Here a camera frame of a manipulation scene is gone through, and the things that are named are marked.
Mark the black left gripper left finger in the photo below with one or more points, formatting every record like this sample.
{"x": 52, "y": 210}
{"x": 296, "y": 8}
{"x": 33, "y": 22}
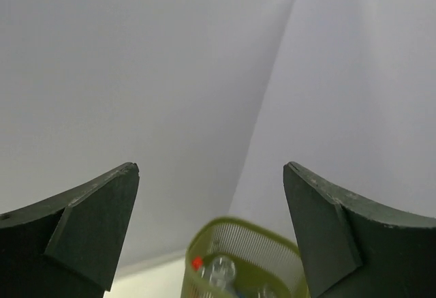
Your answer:
{"x": 69, "y": 245}

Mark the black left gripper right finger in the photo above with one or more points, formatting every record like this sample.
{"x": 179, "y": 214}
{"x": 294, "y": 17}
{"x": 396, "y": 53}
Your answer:
{"x": 352, "y": 246}

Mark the clear ribbed water bottle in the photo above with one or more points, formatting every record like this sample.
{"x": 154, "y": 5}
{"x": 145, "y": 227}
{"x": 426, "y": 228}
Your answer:
{"x": 222, "y": 272}

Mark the red cap clear bottle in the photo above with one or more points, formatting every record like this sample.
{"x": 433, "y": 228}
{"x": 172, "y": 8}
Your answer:
{"x": 198, "y": 265}

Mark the green mesh waste bin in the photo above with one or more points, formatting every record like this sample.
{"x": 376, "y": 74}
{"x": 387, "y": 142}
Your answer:
{"x": 261, "y": 256}

